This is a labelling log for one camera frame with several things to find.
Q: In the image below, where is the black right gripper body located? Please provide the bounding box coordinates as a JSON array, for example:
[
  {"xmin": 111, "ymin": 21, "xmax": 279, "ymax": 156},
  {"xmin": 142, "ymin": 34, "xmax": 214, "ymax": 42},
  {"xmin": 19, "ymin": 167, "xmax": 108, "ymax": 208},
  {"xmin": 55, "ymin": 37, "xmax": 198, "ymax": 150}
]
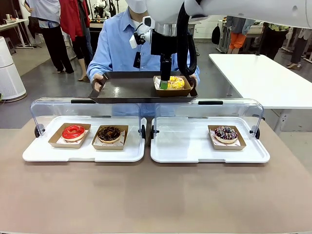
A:
[{"xmin": 150, "ymin": 30, "xmax": 178, "ymax": 57}]

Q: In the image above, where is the yellow sprinkled donut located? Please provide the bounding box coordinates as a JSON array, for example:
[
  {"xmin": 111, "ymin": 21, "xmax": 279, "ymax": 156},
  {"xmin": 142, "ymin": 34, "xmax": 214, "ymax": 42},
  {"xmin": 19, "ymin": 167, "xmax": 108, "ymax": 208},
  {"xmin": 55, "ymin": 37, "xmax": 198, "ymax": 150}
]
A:
[{"xmin": 159, "ymin": 76, "xmax": 186, "ymax": 90}]

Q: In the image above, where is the cardboard box of yellow donut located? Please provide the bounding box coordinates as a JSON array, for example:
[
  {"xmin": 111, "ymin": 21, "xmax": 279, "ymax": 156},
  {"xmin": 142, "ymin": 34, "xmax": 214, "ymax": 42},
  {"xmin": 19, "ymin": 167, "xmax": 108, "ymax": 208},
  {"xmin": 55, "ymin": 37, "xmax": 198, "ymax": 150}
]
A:
[{"xmin": 153, "ymin": 75, "xmax": 192, "ymax": 98}]

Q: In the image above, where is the black serving tray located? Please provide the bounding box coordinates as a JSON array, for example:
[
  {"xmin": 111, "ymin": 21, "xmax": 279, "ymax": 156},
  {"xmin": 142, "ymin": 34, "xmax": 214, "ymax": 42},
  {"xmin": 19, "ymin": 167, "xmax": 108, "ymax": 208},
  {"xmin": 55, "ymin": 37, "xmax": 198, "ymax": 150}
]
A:
[{"xmin": 88, "ymin": 71, "xmax": 199, "ymax": 104}]

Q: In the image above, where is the cardboard box of chocolate donut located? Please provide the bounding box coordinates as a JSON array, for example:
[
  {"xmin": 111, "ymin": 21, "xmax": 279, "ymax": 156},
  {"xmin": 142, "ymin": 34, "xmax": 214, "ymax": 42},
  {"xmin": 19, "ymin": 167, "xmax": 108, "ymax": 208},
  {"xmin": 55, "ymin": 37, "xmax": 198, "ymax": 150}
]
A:
[{"xmin": 91, "ymin": 124, "xmax": 129, "ymax": 151}]

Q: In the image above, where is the person's right forearm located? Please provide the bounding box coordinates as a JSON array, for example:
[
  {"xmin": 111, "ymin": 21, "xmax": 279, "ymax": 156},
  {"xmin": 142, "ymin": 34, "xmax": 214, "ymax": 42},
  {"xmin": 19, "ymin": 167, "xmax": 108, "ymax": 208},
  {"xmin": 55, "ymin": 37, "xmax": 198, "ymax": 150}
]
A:
[{"xmin": 86, "ymin": 58, "xmax": 108, "ymax": 82}]

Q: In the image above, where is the person in blue shirt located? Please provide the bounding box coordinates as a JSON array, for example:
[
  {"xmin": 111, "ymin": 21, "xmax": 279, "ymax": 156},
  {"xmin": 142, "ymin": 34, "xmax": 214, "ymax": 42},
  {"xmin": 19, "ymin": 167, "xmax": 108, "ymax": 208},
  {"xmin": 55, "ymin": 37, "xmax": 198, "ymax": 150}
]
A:
[{"xmin": 86, "ymin": 0, "xmax": 201, "ymax": 117}]

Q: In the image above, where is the sprinkled chocolate donut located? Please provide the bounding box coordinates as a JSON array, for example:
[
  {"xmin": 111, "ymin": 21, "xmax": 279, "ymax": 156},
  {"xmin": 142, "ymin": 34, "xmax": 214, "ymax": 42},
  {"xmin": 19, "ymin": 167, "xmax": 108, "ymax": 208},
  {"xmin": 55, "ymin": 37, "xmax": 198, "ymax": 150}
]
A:
[{"xmin": 214, "ymin": 125, "xmax": 238, "ymax": 144}]

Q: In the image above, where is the person in yellow floral shirt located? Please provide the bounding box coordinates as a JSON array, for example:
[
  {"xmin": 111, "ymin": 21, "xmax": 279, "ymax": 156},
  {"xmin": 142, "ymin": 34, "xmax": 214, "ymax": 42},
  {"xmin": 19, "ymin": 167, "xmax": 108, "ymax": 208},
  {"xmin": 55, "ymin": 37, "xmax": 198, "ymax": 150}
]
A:
[{"xmin": 258, "ymin": 21, "xmax": 290, "ymax": 61}]

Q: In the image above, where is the red glazed donut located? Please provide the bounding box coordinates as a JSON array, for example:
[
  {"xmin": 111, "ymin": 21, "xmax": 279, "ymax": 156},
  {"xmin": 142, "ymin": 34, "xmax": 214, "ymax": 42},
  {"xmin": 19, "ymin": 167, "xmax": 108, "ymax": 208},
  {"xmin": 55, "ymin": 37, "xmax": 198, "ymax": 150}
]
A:
[{"xmin": 61, "ymin": 124, "xmax": 86, "ymax": 143}]

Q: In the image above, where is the cardboard box of red donut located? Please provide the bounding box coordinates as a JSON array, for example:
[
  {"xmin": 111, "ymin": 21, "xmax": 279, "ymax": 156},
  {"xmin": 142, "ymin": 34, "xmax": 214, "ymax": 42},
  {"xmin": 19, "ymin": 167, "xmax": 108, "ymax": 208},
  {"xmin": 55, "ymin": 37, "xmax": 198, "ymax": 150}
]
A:
[{"xmin": 48, "ymin": 122, "xmax": 92, "ymax": 149}]

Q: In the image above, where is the person's right hand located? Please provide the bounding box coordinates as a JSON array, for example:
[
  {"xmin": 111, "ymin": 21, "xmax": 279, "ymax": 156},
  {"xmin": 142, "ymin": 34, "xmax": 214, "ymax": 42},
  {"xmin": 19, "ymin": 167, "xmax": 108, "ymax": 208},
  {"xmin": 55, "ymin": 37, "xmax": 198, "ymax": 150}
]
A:
[{"xmin": 91, "ymin": 74, "xmax": 107, "ymax": 93}]

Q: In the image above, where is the white face mask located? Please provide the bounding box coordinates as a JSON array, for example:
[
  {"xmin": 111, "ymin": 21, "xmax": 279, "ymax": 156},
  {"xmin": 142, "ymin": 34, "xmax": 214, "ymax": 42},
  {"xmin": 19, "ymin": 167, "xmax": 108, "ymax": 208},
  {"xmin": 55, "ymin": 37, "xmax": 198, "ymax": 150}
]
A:
[{"xmin": 126, "ymin": 0, "xmax": 149, "ymax": 14}]

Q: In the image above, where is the black backpack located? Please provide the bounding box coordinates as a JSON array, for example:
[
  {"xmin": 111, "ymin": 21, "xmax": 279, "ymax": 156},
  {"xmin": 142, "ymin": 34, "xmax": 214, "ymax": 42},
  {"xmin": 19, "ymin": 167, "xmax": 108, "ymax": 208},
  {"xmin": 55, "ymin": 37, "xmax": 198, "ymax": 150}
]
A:
[{"xmin": 211, "ymin": 25, "xmax": 221, "ymax": 45}]

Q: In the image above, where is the clear display lid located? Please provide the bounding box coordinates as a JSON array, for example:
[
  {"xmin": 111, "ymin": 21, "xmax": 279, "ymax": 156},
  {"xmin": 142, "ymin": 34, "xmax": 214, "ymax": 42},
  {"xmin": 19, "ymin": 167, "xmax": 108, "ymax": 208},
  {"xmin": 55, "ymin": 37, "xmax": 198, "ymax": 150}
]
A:
[
  {"xmin": 30, "ymin": 97, "xmax": 143, "ymax": 137},
  {"xmin": 154, "ymin": 98, "xmax": 265, "ymax": 137}
]

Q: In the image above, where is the figure in orange shorts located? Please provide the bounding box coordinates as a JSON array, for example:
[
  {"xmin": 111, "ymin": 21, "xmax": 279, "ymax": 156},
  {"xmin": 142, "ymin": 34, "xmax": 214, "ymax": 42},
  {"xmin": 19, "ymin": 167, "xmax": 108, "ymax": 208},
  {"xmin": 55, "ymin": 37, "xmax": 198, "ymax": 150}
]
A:
[{"xmin": 226, "ymin": 16, "xmax": 256, "ymax": 55}]

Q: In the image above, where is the white display tray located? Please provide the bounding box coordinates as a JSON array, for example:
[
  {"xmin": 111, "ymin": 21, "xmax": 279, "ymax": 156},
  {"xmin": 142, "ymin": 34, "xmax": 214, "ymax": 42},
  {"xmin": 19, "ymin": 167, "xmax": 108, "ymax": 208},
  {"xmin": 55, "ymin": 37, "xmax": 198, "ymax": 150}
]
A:
[
  {"xmin": 22, "ymin": 116, "xmax": 147, "ymax": 163},
  {"xmin": 150, "ymin": 116, "xmax": 271, "ymax": 164}
]

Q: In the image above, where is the large white table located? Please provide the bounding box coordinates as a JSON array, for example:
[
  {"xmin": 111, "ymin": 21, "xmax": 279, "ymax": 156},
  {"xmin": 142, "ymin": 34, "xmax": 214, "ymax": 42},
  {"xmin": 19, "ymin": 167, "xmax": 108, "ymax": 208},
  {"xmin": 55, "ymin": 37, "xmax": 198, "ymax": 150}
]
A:
[{"xmin": 208, "ymin": 53, "xmax": 312, "ymax": 134}]

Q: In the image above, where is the mannequin in red jacket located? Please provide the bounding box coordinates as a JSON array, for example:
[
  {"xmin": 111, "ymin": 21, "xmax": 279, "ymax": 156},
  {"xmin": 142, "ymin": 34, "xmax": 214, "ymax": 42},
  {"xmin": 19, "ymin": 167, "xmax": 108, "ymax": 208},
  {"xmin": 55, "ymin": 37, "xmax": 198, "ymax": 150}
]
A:
[{"xmin": 59, "ymin": 0, "xmax": 95, "ymax": 82}]

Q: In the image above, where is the mannequin in pale blue top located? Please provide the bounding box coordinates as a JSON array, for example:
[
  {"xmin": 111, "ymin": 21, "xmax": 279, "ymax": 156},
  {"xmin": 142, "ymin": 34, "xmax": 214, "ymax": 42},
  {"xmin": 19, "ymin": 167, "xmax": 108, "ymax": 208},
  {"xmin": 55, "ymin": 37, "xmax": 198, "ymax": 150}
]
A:
[{"xmin": 25, "ymin": 0, "xmax": 75, "ymax": 74}]

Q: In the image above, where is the white background desk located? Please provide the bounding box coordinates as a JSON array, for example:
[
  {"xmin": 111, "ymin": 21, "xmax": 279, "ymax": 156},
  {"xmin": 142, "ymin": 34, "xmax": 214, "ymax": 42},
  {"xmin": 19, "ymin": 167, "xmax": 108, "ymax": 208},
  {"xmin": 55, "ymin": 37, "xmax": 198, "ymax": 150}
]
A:
[{"xmin": 0, "ymin": 18, "xmax": 34, "ymax": 50}]

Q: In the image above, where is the white air purifier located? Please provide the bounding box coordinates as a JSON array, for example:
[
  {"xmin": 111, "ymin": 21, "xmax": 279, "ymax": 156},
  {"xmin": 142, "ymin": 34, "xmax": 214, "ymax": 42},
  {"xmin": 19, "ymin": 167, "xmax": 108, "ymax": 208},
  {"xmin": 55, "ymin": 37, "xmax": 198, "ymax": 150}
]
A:
[{"xmin": 0, "ymin": 36, "xmax": 27, "ymax": 101}]

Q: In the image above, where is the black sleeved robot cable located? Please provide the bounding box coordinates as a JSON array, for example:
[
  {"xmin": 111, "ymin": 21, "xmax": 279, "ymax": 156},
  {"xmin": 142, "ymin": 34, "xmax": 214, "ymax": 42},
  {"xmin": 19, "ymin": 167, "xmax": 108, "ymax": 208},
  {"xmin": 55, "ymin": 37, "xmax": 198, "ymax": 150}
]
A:
[{"xmin": 176, "ymin": 0, "xmax": 198, "ymax": 79}]

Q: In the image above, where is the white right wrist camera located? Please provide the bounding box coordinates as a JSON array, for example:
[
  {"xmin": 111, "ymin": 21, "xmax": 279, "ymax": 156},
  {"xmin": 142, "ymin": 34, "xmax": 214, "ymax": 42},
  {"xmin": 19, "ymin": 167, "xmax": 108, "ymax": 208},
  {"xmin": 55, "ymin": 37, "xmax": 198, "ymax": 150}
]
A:
[{"xmin": 129, "ymin": 15, "xmax": 156, "ymax": 49}]

